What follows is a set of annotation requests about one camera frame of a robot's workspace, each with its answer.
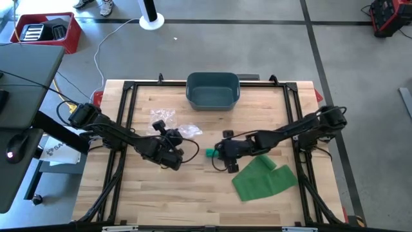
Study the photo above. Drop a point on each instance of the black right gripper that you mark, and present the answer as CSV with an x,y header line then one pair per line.
x,y
235,149

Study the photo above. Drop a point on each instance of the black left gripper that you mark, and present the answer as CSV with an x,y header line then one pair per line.
x,y
169,149

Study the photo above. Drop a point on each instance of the teal green elastic bandage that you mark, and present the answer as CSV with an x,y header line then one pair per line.
x,y
210,153

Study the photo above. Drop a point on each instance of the clear plastic bag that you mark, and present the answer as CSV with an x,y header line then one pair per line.
x,y
162,116

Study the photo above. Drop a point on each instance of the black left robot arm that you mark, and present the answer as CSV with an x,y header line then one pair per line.
x,y
109,129

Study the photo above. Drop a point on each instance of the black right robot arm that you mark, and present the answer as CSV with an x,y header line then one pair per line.
x,y
289,130

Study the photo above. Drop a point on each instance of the dark green mesh sheet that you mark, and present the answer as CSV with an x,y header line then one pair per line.
x,y
260,183

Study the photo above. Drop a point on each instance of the teal plastic bin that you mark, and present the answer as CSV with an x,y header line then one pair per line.
x,y
212,93

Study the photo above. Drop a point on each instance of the red table corner clamp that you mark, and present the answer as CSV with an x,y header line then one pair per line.
x,y
318,95
98,100

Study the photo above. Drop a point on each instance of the white printed paper sheet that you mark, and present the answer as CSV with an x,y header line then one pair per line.
x,y
61,154

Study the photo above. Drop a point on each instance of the black desk support beam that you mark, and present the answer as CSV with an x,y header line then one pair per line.
x,y
51,129

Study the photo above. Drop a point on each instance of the white fan stand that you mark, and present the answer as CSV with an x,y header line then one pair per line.
x,y
151,21

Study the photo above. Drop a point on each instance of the black caster wheel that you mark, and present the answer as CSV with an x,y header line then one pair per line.
x,y
37,199

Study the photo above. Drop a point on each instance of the red plastic crate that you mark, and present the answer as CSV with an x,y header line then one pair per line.
x,y
69,38

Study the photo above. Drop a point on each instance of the black computer mouse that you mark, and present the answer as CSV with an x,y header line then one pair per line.
x,y
17,148

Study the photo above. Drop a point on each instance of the person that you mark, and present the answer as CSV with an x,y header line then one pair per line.
x,y
106,6

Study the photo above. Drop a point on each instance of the dark grey desk top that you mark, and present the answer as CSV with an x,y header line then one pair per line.
x,y
13,187

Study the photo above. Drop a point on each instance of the small black appliance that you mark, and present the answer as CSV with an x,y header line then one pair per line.
x,y
59,31

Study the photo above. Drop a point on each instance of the black slotted toaster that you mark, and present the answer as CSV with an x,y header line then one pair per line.
x,y
33,33

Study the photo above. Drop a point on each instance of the red and black cart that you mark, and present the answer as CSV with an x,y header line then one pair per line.
x,y
389,16

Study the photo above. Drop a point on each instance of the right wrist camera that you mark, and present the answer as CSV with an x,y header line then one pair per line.
x,y
228,133

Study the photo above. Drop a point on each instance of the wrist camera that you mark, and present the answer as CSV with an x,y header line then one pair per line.
x,y
159,125
228,133

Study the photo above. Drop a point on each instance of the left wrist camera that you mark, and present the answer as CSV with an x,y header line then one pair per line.
x,y
159,125

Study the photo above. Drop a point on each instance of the black aluminium table frame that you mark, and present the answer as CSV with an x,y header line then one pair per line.
x,y
161,84

